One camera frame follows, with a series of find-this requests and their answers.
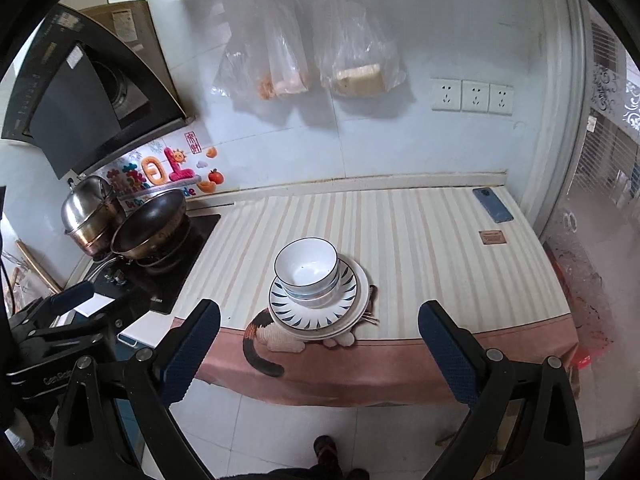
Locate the small brown card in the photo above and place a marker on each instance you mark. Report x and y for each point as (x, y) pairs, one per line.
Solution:
(492, 237)

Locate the colourful wall sticker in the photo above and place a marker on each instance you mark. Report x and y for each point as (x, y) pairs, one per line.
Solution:
(170, 165)

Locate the clear plastic bag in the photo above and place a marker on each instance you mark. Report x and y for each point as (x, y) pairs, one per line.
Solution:
(285, 60)
(357, 60)
(240, 80)

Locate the white plate with blue leaves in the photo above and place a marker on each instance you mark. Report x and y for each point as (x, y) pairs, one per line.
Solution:
(300, 317)

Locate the white bowl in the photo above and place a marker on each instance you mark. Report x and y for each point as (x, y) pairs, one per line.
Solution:
(305, 265)
(345, 275)

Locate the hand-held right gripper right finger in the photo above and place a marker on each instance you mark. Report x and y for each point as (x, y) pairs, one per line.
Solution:
(450, 355)

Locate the blue smartphone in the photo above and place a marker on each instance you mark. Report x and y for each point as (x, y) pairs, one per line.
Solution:
(492, 205)

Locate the white wall socket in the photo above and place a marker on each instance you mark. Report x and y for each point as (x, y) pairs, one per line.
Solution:
(501, 99)
(447, 94)
(475, 96)

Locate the white floral plate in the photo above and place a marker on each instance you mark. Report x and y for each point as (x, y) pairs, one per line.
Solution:
(364, 300)

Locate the frosted glass door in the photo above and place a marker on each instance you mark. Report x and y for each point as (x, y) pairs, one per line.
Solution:
(600, 185)

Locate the person's shoe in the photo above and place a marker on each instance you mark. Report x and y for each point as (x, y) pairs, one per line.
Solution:
(327, 452)

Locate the steel pot with lid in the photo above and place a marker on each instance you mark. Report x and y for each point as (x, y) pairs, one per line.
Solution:
(85, 205)

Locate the wooden stick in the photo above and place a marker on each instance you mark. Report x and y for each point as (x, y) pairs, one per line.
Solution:
(37, 266)

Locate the striped tablecloth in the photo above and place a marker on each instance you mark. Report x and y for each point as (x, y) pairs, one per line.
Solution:
(425, 270)

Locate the dark wok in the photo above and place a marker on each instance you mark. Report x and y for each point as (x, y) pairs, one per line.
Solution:
(150, 220)

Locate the black range hood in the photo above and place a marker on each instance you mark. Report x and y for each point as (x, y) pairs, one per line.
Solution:
(65, 105)

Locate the black glass cooktop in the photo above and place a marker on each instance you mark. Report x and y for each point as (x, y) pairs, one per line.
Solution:
(165, 280)

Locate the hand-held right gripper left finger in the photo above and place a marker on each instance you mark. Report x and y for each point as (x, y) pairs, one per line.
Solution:
(192, 355)

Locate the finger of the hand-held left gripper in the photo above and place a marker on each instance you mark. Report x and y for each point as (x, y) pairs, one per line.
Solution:
(75, 334)
(72, 296)

